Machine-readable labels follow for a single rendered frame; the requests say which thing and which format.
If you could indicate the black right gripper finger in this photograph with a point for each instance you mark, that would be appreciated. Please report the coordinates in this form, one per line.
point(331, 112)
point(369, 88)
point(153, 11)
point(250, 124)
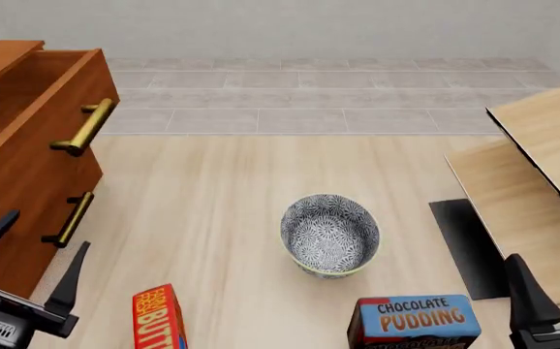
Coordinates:
point(529, 301)

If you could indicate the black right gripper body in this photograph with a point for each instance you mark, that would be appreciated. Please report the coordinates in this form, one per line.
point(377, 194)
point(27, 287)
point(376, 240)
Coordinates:
point(551, 341)

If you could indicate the red butter box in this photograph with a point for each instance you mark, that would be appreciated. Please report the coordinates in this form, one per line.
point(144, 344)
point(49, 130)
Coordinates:
point(156, 320)

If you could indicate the pale wooden shelf, black edge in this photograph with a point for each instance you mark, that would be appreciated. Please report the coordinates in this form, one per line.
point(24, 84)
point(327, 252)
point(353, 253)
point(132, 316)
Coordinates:
point(517, 189)

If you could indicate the blue chocolate pudding box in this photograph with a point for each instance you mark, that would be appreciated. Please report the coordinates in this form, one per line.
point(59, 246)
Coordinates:
point(420, 320)

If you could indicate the blue-white patterned bowl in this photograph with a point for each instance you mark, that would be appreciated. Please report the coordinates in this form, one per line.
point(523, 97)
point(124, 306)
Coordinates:
point(329, 232)

